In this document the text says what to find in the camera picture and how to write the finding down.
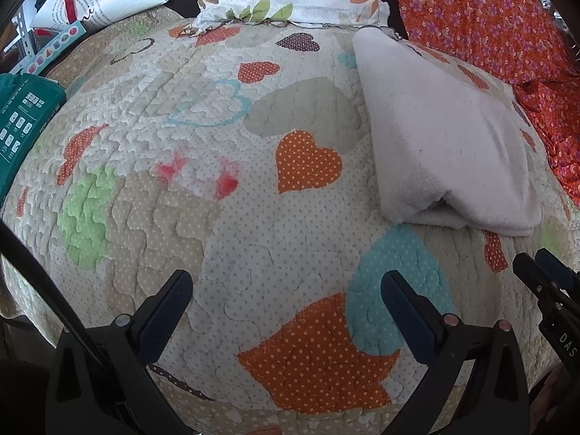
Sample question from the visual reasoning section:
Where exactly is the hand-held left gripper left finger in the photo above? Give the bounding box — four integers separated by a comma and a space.
45, 269, 195, 435

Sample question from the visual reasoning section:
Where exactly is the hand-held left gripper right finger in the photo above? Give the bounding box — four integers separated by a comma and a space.
381, 269, 532, 435

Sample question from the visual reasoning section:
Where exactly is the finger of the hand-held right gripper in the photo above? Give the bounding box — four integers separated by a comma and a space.
513, 253, 565, 302
535, 248, 580, 291

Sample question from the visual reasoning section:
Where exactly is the white towel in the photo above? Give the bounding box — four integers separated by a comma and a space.
352, 27, 543, 237

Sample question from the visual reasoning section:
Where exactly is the heart print quilt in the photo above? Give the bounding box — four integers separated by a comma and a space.
0, 7, 574, 435

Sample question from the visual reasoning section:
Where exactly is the teal cardboard box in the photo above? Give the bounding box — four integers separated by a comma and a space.
0, 72, 68, 204

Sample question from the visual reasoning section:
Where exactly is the orange floral cloth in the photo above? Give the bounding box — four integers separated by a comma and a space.
383, 0, 580, 198

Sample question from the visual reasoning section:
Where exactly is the pale box with coloured shapes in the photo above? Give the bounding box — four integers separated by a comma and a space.
9, 25, 88, 77

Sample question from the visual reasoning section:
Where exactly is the grey metal rack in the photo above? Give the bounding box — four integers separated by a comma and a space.
0, 11, 37, 62

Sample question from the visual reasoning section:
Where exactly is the black cable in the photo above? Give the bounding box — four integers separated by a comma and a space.
0, 221, 109, 368

